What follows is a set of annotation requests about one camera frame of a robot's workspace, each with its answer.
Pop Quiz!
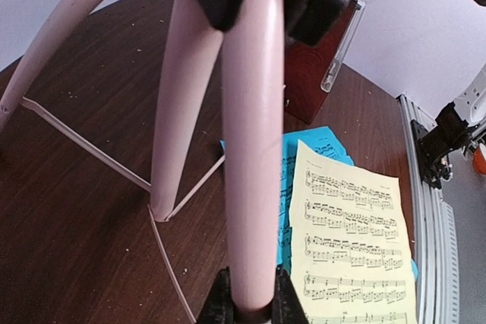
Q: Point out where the blue sheet music page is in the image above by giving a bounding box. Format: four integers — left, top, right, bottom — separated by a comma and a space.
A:
219, 125, 419, 291

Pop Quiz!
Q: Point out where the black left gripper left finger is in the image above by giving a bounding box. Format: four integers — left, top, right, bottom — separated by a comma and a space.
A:
198, 267, 235, 324

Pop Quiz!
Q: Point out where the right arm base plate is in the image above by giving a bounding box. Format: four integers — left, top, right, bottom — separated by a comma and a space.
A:
410, 120, 452, 190

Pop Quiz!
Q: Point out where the dark red wooden metronome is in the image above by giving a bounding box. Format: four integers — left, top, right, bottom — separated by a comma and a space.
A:
284, 0, 352, 124

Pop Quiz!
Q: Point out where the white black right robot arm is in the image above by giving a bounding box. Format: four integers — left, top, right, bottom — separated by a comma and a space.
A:
435, 68, 485, 152

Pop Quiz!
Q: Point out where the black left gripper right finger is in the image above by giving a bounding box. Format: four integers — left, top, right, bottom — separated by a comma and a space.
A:
271, 266, 308, 324

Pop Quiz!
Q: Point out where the yellow sheet music page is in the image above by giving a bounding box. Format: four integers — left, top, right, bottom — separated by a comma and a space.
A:
289, 143, 417, 323

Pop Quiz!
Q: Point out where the pink music stand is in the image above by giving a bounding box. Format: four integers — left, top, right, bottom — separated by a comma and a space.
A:
1, 0, 350, 323

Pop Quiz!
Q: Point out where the orange round object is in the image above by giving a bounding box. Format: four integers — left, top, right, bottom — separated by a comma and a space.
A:
472, 144, 486, 175

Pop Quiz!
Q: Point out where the clear plastic metronome cover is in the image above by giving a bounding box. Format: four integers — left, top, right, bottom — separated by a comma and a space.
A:
320, 0, 365, 93

